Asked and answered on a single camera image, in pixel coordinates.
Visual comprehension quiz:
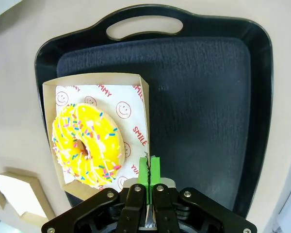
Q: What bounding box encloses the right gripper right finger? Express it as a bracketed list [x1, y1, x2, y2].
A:
[149, 156, 258, 233]

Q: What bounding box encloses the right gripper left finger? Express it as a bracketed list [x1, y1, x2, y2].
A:
[41, 157, 150, 233]

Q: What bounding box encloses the yellow glazed sprinkle donut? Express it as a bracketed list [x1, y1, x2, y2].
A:
[51, 102, 126, 189]

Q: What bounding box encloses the brown cardboard tray box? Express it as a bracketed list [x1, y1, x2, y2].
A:
[42, 72, 151, 202]
[0, 166, 57, 220]

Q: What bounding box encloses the black plastic serving tray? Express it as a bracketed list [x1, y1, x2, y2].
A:
[34, 3, 274, 220]

